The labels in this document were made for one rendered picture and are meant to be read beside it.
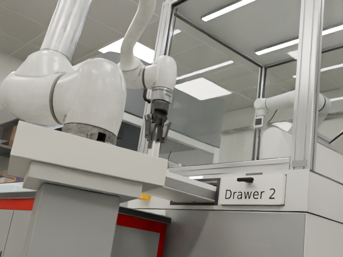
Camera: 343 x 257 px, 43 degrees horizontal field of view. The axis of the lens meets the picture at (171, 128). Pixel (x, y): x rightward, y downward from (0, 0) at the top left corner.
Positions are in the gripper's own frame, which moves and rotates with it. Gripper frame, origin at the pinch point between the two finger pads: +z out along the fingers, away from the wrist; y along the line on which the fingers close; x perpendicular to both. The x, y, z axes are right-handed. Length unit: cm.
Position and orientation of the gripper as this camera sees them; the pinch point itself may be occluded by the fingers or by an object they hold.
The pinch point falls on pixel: (153, 150)
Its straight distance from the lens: 180.0
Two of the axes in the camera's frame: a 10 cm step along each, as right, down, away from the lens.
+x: -6.5, 1.2, 7.5
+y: 7.5, 2.7, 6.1
